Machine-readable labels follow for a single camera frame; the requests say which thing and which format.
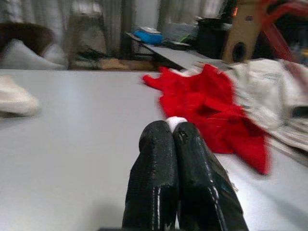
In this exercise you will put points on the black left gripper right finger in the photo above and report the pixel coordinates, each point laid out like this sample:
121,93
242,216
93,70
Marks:
202,187

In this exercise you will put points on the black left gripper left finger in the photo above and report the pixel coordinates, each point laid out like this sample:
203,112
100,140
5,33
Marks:
154,173

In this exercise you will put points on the small white object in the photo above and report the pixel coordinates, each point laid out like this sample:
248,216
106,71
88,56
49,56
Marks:
176,122

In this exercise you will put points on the red striped shirt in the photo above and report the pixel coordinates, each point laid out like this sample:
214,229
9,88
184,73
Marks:
204,101

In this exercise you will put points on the light grey trousers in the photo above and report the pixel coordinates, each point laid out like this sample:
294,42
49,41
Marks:
264,86

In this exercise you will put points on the grey table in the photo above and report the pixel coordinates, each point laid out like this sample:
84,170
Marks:
173,54

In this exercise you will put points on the blue box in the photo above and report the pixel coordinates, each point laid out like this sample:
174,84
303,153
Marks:
149,38

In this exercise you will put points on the black item with green stripe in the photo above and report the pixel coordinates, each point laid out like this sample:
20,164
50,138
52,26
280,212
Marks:
183,39

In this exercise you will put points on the black bin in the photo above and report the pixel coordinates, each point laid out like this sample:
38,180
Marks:
211,38

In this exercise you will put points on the white cloth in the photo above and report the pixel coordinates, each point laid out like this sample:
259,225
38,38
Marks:
16,98

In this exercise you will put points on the grey curtain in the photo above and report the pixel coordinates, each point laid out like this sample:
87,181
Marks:
113,19

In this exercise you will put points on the cardboard box with round hole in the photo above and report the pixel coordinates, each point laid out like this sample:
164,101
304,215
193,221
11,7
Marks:
245,29

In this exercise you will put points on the white fabric heap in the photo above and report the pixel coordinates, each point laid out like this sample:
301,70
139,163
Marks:
21,57

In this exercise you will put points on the dark brown object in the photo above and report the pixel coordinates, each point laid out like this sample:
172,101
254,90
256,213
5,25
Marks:
29,33

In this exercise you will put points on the red metal frame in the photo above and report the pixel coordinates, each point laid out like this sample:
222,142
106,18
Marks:
276,38

